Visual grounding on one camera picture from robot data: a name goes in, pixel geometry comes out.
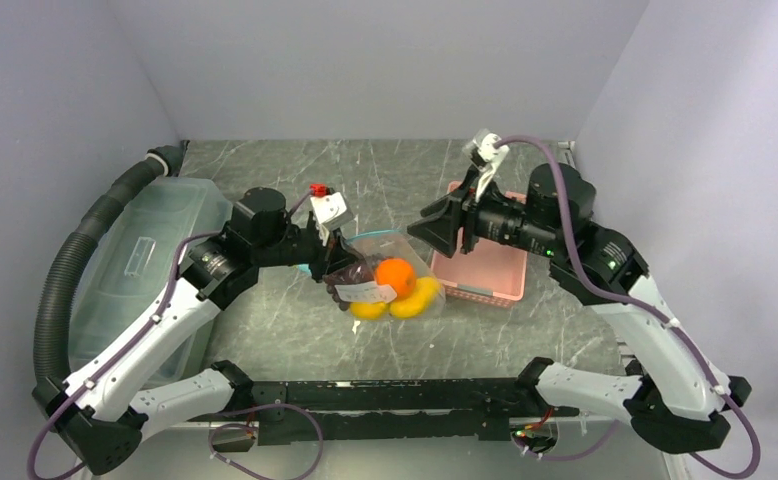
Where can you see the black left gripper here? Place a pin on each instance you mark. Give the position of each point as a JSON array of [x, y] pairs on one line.
[[327, 258]]

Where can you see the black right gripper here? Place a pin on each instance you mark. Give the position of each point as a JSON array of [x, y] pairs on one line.
[[442, 218]]

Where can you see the dark red grape bunch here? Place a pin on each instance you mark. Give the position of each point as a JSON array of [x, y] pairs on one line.
[[356, 273]]

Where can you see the clear zip top bag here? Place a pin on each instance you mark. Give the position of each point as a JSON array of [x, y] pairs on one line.
[[377, 246]]

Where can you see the orange fruit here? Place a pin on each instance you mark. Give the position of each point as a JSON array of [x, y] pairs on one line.
[[397, 273]]

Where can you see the yellow lemon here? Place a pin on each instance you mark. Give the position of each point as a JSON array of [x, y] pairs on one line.
[[369, 311]]

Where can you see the yellow mango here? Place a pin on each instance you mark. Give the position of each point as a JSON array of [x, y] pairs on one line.
[[425, 299]]

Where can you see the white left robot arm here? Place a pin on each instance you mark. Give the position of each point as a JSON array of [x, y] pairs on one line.
[[105, 410]]

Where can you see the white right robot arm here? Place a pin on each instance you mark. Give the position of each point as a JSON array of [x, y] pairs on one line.
[[671, 404]]

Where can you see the pink perforated plastic basket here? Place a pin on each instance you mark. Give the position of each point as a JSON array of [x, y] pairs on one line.
[[492, 274]]

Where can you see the clear plastic storage bin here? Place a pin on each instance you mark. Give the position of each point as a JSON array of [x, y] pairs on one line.
[[130, 266]]

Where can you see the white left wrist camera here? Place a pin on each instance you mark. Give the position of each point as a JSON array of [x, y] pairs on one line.
[[330, 209]]

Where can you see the aluminium frame rail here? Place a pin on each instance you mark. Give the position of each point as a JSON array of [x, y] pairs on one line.
[[630, 324]]

